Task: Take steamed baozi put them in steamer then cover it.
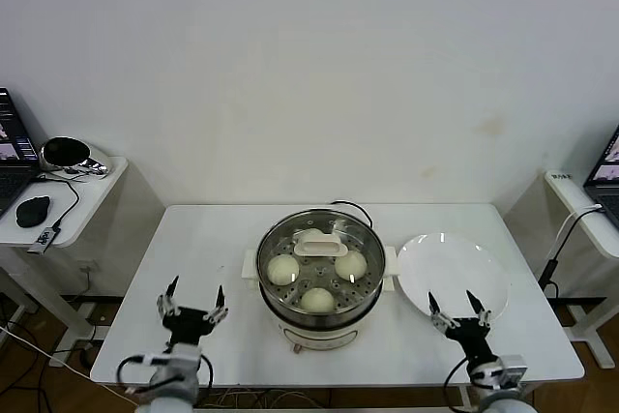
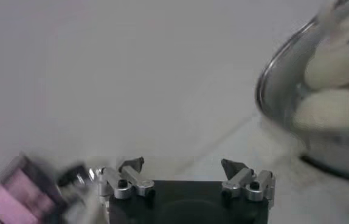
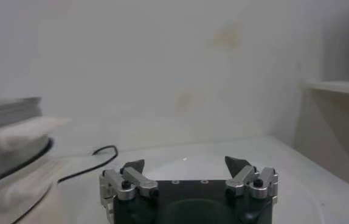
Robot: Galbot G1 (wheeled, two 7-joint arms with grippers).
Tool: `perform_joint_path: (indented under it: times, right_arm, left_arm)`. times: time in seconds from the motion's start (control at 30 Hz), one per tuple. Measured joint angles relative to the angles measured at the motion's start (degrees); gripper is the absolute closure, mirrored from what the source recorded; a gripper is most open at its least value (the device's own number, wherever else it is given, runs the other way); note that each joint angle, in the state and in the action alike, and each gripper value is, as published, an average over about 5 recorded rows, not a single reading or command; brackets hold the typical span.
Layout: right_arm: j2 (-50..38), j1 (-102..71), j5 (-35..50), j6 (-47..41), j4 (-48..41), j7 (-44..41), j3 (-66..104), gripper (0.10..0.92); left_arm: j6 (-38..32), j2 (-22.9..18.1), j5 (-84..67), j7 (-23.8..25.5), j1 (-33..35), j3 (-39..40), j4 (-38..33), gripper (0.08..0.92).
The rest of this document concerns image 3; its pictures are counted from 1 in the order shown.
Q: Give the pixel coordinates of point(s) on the cream electric cooker base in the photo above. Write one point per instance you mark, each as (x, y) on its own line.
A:
(10, 198)

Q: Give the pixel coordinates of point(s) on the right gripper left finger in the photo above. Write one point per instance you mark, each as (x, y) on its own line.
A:
(138, 179)

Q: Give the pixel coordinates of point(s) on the white round plate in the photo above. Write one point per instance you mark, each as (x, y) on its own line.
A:
(192, 169)

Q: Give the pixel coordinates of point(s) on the stainless steel steamer basket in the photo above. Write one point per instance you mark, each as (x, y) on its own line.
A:
(7, 134)

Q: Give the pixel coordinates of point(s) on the white side desk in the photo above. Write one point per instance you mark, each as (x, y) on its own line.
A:
(332, 131)

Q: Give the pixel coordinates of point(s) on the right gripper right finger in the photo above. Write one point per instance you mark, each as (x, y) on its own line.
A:
(241, 178)

